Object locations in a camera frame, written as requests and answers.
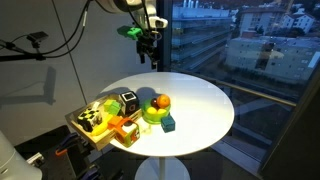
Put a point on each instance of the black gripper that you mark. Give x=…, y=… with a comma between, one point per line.
x=146, y=43

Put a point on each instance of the orange fruit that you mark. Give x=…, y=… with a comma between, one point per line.
x=163, y=101

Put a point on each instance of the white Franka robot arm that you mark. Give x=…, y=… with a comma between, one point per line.
x=116, y=5

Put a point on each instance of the green plastic bowl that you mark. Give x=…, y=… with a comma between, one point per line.
x=150, y=118

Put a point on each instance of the dark plum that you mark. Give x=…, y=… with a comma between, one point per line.
x=154, y=102

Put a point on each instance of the black soft cube blue faces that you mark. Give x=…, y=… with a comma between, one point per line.
x=129, y=102

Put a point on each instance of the yellow ball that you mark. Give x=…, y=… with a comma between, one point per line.
x=152, y=110

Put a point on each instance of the green foam block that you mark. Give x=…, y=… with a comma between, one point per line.
x=115, y=108

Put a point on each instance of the small teal cube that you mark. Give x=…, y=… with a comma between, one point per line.
x=168, y=124

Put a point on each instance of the orange white soft cube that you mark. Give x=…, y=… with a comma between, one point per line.
x=128, y=134

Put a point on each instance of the yellow toy banana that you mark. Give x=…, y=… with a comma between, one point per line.
x=101, y=127

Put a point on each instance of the black checkered soft cube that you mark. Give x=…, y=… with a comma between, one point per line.
x=89, y=118

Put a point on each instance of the wooden tray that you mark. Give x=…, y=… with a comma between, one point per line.
x=100, y=141

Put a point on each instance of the window railing bar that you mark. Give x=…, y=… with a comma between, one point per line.
x=253, y=91

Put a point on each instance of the black workbench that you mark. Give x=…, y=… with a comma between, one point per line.
x=66, y=166

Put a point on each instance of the white rounded machine housing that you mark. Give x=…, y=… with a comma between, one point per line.
x=13, y=160

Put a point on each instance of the dark window frame post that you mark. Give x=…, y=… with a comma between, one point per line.
x=164, y=43

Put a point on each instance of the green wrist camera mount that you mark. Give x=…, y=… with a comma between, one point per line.
x=129, y=32

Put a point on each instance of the white table pedestal base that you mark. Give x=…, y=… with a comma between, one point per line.
x=162, y=168

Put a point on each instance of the black camera on boom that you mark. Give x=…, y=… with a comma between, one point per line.
x=36, y=36

